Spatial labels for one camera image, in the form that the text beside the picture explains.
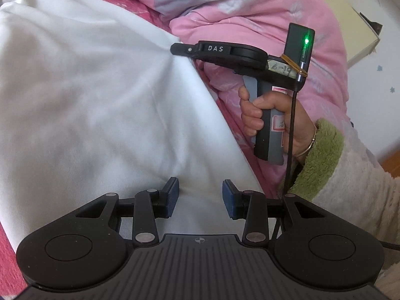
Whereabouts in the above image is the gold bangle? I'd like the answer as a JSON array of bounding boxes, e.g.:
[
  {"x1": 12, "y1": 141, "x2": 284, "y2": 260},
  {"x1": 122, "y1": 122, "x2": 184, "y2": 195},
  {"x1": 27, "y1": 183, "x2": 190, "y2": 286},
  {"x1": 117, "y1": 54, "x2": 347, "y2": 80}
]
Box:
[{"x1": 295, "y1": 124, "x2": 319, "y2": 157}]

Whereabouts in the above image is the white sweatshirt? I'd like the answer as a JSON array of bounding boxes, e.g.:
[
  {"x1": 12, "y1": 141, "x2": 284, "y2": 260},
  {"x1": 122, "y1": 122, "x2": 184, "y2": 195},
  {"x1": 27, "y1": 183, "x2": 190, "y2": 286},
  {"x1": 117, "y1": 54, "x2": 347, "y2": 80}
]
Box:
[{"x1": 0, "y1": 0, "x2": 266, "y2": 251}]

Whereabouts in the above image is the person's right hand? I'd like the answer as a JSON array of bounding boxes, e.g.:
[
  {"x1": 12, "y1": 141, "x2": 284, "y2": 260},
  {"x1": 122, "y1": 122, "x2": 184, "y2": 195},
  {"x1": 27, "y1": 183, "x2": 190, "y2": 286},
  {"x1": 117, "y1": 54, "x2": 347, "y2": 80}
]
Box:
[{"x1": 238, "y1": 86, "x2": 318, "y2": 165}]

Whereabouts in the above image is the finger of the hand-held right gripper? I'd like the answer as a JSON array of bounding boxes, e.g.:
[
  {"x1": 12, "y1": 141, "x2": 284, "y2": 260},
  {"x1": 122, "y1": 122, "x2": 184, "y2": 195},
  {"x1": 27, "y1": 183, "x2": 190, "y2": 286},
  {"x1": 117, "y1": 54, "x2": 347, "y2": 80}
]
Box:
[{"x1": 170, "y1": 42, "x2": 202, "y2": 59}]

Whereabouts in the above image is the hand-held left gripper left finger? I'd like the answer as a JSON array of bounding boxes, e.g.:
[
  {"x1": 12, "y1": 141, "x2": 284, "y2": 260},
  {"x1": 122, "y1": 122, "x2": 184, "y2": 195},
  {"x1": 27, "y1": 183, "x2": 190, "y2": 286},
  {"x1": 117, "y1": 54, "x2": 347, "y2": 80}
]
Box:
[{"x1": 75, "y1": 177, "x2": 180, "y2": 245}]

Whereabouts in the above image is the pink floral duvet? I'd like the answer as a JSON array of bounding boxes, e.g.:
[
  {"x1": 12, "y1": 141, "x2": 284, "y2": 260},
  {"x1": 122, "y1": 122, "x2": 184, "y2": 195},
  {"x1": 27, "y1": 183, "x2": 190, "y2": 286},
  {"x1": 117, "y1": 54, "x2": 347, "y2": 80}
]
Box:
[{"x1": 125, "y1": 0, "x2": 351, "y2": 201}]

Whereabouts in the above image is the cream cardboard box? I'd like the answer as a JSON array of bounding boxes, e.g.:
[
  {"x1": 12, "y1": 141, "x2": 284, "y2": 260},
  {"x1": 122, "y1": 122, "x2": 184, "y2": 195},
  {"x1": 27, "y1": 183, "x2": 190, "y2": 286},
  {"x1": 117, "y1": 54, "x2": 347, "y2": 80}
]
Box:
[{"x1": 312, "y1": 0, "x2": 382, "y2": 69}]

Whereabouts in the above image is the black cable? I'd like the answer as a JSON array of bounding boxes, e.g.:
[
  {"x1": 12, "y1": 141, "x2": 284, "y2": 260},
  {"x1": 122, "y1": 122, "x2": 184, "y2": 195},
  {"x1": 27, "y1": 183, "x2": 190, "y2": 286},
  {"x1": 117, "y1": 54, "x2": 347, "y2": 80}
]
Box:
[{"x1": 271, "y1": 81, "x2": 400, "y2": 252}]

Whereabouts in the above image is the red floral blanket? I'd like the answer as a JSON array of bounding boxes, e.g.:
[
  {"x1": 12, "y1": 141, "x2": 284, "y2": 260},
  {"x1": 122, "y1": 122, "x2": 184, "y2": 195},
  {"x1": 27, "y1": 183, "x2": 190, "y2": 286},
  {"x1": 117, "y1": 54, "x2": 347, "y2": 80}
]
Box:
[{"x1": 0, "y1": 0, "x2": 171, "y2": 294}]

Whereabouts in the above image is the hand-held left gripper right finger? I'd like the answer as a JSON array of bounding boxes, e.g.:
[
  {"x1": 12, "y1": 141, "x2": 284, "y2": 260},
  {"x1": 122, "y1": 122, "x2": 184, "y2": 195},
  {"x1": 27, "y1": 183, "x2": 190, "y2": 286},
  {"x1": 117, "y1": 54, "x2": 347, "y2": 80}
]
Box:
[{"x1": 222, "y1": 179, "x2": 326, "y2": 246}]

